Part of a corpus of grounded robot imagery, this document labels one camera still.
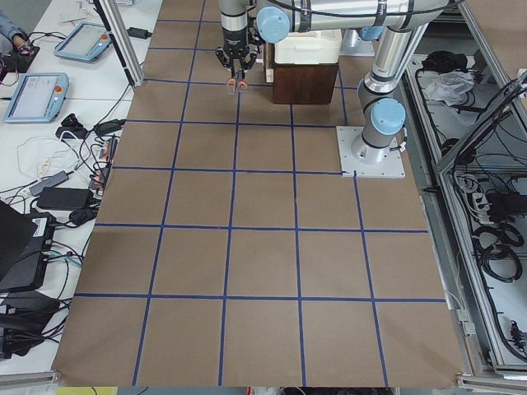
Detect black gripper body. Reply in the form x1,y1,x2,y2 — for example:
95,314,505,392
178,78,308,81
222,39,249,64

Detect orange handled scissors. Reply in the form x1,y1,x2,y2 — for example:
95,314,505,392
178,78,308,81
226,70,249,95

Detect brown wooden drawer cabinet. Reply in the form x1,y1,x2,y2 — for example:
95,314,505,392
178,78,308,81
263,44,339,105

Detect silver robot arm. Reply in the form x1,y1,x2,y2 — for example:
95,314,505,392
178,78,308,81
257,1,418,151
215,0,257,78

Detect white plastic tray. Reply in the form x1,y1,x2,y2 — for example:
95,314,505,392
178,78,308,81
274,29,342,65

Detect black power adapter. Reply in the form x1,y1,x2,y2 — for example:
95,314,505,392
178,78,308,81
127,27,152,40

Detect teach pendant far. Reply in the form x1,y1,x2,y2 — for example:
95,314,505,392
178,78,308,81
54,22,110,63

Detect teach pendant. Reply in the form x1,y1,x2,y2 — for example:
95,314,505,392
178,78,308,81
54,22,110,63
3,72,69,123

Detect teach pendant near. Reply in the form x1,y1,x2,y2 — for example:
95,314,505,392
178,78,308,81
3,72,69,123

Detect crumpled white cloth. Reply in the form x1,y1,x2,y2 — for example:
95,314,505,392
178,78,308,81
423,72,475,106

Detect black power brick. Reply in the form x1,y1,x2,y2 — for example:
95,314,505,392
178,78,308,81
36,187,93,211

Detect black laptop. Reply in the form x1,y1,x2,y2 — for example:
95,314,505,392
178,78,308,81
1,202,55,293

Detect aluminium frame post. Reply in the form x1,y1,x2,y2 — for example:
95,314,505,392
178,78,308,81
94,0,144,89

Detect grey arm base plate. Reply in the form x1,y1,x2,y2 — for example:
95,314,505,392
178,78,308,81
336,126,405,179

